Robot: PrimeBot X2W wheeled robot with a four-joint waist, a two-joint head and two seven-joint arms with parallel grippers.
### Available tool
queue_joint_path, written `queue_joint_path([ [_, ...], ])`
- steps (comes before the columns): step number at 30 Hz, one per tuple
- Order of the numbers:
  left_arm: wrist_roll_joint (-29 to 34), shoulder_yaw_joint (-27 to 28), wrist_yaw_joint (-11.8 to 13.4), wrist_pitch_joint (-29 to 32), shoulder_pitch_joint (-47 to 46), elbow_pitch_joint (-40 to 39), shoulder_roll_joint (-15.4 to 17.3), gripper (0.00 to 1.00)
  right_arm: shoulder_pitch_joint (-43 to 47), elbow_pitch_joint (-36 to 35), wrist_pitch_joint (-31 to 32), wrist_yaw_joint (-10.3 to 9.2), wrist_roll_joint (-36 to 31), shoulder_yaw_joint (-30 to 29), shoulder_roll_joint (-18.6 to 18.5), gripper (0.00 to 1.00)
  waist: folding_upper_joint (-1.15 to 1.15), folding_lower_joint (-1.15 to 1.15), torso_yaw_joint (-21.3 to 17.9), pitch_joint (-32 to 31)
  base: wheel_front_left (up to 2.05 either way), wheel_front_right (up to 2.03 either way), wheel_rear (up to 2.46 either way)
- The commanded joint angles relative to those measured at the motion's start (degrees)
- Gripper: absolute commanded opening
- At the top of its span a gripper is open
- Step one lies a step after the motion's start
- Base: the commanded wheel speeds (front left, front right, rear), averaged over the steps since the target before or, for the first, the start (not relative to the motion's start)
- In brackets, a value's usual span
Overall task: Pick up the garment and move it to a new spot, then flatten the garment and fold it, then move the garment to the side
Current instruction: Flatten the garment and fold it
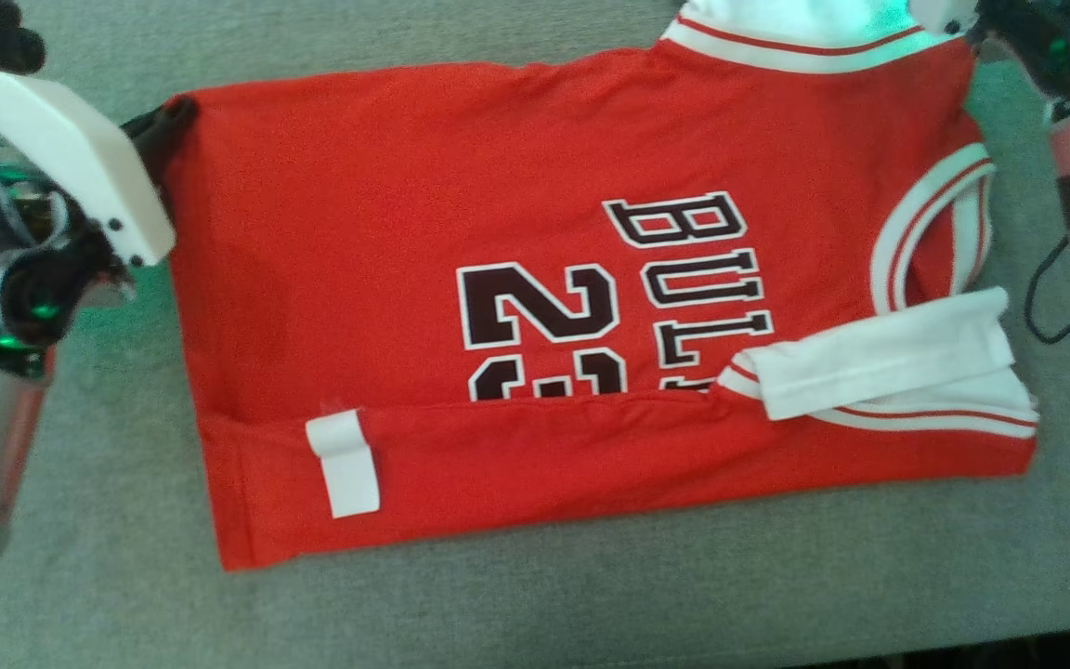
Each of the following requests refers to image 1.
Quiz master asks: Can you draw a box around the red Bulls basketball jersey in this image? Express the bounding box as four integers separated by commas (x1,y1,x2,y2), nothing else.
163,0,1040,571

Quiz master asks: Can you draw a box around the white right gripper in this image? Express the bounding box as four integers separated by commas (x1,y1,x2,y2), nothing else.
907,0,980,38

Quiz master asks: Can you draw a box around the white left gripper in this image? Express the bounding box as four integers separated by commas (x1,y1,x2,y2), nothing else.
0,70,200,268

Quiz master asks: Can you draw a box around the large grey sofa seat cushion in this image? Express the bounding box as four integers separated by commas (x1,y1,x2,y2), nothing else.
0,0,1070,669

